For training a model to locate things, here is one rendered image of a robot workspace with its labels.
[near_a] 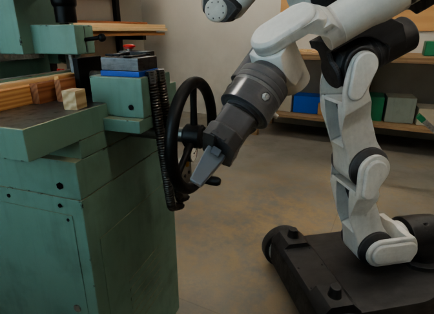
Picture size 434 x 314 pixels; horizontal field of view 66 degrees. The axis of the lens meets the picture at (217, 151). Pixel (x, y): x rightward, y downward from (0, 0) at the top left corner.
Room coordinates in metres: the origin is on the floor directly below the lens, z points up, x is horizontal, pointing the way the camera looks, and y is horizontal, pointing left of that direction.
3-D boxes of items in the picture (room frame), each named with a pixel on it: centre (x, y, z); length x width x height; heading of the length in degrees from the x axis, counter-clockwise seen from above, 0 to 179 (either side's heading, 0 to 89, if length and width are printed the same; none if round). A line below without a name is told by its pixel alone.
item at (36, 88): (0.85, 0.37, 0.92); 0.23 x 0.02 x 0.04; 161
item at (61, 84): (0.85, 0.34, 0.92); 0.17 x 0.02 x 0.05; 161
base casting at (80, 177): (0.94, 0.49, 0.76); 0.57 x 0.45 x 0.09; 71
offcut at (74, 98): (0.70, 0.30, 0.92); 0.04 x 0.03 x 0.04; 168
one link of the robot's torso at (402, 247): (1.12, -0.63, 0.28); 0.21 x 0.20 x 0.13; 101
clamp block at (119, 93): (0.81, 0.20, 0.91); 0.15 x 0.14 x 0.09; 161
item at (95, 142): (0.88, 0.32, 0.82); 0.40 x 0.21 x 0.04; 161
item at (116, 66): (0.82, 0.20, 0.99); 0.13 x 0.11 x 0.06; 161
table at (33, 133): (0.84, 0.28, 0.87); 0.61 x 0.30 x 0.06; 161
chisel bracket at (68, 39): (0.91, 0.40, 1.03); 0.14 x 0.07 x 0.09; 71
